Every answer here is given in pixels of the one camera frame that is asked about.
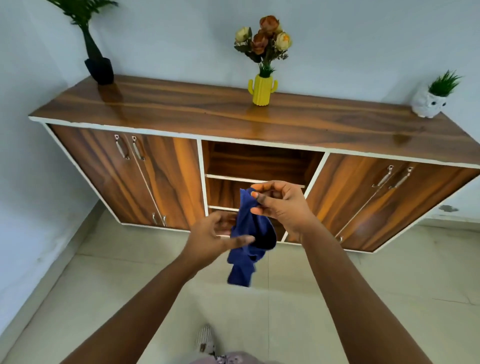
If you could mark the person's left hand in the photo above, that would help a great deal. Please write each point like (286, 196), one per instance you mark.
(204, 240)

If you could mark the person's right hand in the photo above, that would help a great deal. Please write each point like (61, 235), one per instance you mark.
(290, 210)

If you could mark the person's right thumb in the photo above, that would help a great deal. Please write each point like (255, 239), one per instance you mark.
(259, 211)

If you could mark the person's left thumb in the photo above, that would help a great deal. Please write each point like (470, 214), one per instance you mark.
(240, 241)

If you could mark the blue cloth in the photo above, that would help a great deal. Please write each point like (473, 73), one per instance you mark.
(249, 228)

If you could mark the person's left forearm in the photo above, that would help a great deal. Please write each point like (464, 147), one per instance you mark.
(138, 318)

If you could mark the person's right forearm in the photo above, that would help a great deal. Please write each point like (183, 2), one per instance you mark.
(356, 300)

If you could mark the white-edged wooden shelf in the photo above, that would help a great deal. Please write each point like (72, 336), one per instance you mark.
(228, 177)
(223, 208)

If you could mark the brown wooden cabinet door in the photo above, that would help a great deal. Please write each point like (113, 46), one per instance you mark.
(172, 180)
(405, 210)
(108, 176)
(337, 198)

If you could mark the brown wooden cabinet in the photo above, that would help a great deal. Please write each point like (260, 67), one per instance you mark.
(262, 120)

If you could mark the person's patterned slipper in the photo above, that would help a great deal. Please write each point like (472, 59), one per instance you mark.
(205, 339)

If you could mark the person's pink patterned clothing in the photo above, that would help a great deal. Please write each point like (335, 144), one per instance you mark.
(228, 359)

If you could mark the yellow cactus-shaped vase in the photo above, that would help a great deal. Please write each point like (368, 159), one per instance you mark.
(261, 90)

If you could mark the artificial flower bouquet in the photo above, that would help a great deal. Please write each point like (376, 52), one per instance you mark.
(262, 41)

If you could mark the white owl-shaped pot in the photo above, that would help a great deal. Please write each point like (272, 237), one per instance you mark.
(427, 105)

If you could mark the black vase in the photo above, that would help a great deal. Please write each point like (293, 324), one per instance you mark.
(99, 69)

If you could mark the green grass plant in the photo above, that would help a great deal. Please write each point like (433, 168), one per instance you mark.
(444, 84)

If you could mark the green leafy plant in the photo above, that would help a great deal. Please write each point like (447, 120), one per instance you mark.
(80, 9)

